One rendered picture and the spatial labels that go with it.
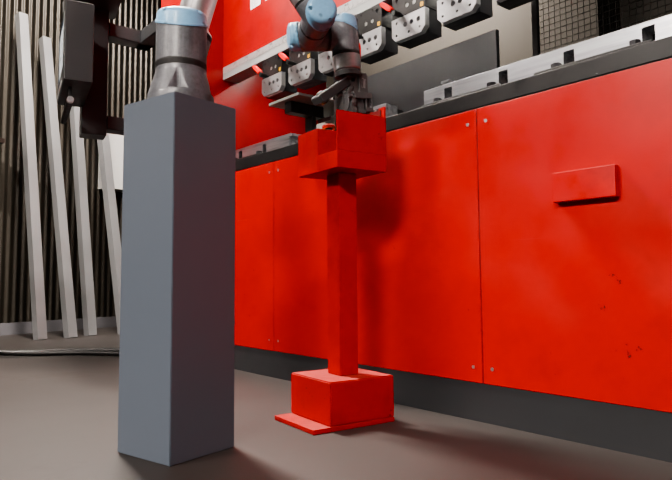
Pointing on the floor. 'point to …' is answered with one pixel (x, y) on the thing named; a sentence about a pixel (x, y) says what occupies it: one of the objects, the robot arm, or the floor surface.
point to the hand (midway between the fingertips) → (347, 145)
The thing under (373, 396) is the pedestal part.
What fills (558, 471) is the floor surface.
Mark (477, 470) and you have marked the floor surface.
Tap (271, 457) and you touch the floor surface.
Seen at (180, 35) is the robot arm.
